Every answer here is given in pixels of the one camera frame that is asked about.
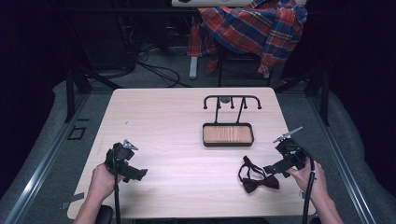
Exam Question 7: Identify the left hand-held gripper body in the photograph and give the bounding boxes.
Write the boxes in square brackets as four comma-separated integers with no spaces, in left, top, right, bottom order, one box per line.
[104,138,139,175]

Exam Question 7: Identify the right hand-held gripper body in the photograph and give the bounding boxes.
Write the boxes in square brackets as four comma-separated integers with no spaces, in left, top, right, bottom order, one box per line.
[273,126,308,171]

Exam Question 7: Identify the dark red bow tie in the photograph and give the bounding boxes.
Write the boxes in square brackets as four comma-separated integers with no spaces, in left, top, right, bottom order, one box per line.
[237,155,280,194]

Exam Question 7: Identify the black rack with wooden tray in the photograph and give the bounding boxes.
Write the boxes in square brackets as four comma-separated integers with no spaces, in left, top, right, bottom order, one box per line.
[202,94,262,147]

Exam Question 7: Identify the person's left hand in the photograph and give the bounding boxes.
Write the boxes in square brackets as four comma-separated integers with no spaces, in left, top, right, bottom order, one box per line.
[88,162,125,203]

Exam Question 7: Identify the person's right hand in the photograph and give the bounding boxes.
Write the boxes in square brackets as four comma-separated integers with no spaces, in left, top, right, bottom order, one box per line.
[285,157,328,203]

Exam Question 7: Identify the black seat armrest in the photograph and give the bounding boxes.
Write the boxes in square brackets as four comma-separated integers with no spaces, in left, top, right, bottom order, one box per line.
[94,204,115,224]

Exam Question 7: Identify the grey tape strip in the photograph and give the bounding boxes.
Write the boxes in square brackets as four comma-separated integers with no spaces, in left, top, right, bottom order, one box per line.
[59,191,86,211]

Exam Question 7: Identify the black metal chair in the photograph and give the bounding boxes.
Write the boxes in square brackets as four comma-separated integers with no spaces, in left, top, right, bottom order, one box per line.
[217,43,273,88]

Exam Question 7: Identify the white desk leg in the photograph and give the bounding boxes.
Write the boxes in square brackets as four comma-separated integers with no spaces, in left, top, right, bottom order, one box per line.
[189,55,199,80]

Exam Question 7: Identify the red blue plaid shirt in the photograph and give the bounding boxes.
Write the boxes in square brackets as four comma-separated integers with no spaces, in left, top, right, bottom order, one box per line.
[187,0,309,76]

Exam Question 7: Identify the left hand-held gripper cable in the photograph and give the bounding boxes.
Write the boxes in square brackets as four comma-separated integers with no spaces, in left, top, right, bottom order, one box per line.
[112,150,122,224]

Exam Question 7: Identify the hand-held gripper cable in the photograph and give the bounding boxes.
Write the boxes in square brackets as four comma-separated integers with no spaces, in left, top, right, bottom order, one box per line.
[112,150,122,224]
[290,145,317,224]

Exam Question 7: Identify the right hand-held gripper cable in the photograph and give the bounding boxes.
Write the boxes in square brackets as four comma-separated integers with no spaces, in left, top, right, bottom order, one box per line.
[290,145,317,224]

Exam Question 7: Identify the aluminium floor rail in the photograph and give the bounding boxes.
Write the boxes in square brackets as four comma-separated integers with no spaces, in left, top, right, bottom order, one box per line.
[2,92,92,224]
[307,92,378,224]

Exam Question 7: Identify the black metal frame stand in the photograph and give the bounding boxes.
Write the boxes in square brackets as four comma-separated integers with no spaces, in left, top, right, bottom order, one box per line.
[64,60,123,123]
[274,63,332,127]

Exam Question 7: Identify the black floor cables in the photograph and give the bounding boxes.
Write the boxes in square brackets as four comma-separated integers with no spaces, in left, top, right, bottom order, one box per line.
[134,43,194,89]

